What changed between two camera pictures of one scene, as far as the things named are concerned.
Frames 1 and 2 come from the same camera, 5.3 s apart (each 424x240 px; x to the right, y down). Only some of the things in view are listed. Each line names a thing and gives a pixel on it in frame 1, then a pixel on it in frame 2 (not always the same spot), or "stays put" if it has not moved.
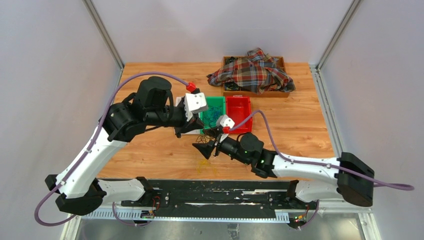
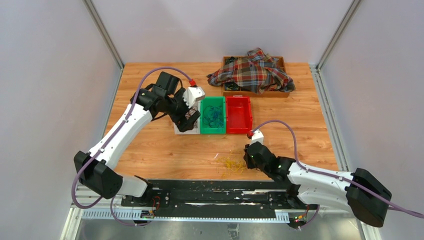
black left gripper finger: x=197 y=125 to x=189 y=122
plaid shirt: x=257 y=72 stays put
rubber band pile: x=202 y=163 to x=229 y=164
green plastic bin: x=216 y=108 stays put
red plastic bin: x=238 y=107 stays put
